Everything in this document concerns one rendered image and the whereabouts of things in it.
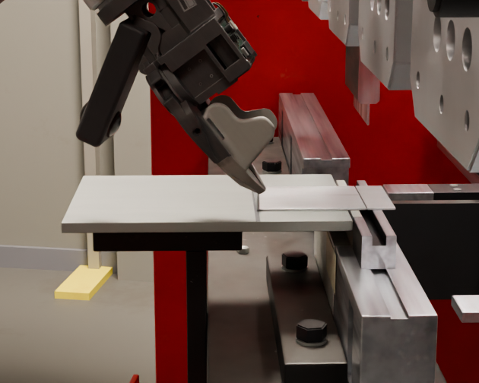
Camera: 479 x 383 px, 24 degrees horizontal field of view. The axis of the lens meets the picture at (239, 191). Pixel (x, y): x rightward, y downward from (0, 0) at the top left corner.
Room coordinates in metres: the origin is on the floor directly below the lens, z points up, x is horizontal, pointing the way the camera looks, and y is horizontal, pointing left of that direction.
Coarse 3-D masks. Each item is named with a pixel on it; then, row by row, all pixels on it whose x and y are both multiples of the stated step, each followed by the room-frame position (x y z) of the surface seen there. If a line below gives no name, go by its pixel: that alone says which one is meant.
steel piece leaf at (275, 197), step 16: (272, 192) 1.06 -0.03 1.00; (288, 192) 1.06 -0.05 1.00; (304, 192) 1.06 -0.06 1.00; (320, 192) 1.06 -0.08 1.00; (336, 192) 1.06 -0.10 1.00; (352, 192) 1.06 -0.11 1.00; (256, 208) 1.00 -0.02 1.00; (272, 208) 1.00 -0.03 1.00; (288, 208) 1.00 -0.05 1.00; (304, 208) 1.00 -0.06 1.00; (320, 208) 1.00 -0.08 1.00; (336, 208) 1.00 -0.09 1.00; (352, 208) 1.00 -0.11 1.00
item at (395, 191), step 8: (384, 184) 1.08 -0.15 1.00; (392, 184) 1.08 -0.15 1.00; (400, 184) 1.08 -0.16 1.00; (408, 184) 1.08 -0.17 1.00; (416, 184) 1.08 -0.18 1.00; (424, 184) 1.08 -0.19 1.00; (432, 184) 1.08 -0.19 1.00; (440, 184) 1.08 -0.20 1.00; (448, 184) 1.08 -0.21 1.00; (456, 184) 1.08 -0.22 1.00; (464, 184) 1.08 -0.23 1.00; (472, 184) 1.08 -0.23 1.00; (392, 192) 1.04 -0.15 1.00; (400, 192) 1.04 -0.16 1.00; (408, 192) 1.04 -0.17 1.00; (416, 192) 1.05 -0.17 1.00; (424, 192) 1.05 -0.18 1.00; (432, 192) 1.05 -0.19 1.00; (440, 192) 1.05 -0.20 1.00; (448, 192) 1.05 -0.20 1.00; (456, 192) 1.05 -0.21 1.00; (464, 192) 1.05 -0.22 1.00; (472, 192) 1.05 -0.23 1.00; (392, 200) 1.04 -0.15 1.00; (400, 200) 1.04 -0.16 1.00; (408, 200) 1.04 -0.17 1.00; (416, 200) 1.04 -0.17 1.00; (424, 200) 1.05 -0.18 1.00; (432, 200) 1.05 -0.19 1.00
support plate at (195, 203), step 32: (96, 192) 1.06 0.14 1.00; (128, 192) 1.06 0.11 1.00; (160, 192) 1.06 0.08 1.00; (192, 192) 1.06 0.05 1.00; (224, 192) 1.06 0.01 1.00; (64, 224) 0.96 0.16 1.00; (96, 224) 0.96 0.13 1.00; (128, 224) 0.96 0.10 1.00; (160, 224) 0.96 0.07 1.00; (192, 224) 0.96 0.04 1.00; (224, 224) 0.96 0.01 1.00; (256, 224) 0.96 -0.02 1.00; (288, 224) 0.96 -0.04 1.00; (320, 224) 0.96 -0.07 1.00; (352, 224) 0.96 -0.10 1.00
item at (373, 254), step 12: (360, 180) 1.11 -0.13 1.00; (372, 216) 1.00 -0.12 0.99; (384, 216) 0.98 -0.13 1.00; (360, 228) 0.94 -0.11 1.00; (372, 228) 0.97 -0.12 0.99; (384, 228) 0.94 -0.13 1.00; (360, 240) 0.92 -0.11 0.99; (372, 240) 0.91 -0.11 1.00; (384, 240) 0.92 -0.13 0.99; (396, 240) 0.92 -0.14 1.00; (360, 252) 0.92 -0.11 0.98; (372, 252) 0.91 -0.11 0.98; (384, 252) 0.92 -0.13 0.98; (360, 264) 0.92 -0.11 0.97; (372, 264) 0.91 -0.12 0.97; (384, 264) 0.92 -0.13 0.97
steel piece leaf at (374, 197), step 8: (360, 192) 1.06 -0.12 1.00; (368, 192) 1.06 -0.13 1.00; (376, 192) 1.06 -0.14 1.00; (384, 192) 1.06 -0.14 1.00; (368, 200) 1.03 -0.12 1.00; (376, 200) 1.03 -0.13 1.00; (384, 200) 1.03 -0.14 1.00; (368, 208) 1.00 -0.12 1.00; (376, 208) 1.00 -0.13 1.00; (384, 208) 1.00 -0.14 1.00; (392, 208) 1.00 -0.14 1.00
